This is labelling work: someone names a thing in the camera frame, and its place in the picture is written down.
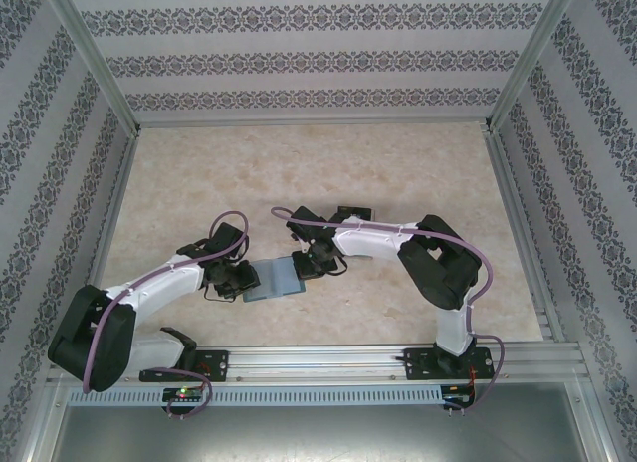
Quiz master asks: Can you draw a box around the aluminium side frame rail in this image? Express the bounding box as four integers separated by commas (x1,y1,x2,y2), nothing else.
485,127,566,343

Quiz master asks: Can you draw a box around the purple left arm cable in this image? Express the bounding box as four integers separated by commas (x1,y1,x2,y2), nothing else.
81,209,250,394

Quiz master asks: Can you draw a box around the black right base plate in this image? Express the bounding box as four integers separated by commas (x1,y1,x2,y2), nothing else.
402,346,495,384

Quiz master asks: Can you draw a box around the grey metal sheet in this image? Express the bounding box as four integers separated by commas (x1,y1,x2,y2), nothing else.
29,381,613,462

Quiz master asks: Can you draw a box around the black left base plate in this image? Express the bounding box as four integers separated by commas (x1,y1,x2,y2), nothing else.
191,349,231,383

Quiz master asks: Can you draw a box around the controller board green light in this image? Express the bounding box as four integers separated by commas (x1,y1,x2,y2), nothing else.
162,385,209,404

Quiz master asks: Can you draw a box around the blue-grey cloth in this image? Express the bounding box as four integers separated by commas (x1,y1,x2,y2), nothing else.
242,256,309,304

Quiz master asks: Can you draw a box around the small controller board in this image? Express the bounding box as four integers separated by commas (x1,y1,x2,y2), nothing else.
441,387,477,411

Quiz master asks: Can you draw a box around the aluminium mounting rail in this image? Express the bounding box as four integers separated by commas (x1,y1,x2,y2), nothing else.
111,346,584,383

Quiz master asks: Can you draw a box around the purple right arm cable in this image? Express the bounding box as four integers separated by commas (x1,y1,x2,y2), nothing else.
270,206,494,344

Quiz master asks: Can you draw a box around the white slotted cable duct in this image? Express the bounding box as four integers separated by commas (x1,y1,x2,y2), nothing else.
67,384,445,409

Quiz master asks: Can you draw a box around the aluminium frame post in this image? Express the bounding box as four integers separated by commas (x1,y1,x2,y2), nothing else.
485,0,583,132
47,0,143,134

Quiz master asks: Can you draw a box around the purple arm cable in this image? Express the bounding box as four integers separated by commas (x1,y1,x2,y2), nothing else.
81,209,250,394
270,206,494,344

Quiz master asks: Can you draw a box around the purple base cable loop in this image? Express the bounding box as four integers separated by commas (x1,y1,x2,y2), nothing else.
465,334,508,414
166,374,215,421

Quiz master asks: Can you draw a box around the thin black cable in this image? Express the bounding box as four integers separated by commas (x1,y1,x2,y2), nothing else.
203,287,238,304

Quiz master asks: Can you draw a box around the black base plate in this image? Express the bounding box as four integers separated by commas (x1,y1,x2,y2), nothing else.
191,349,231,383
402,346,495,384

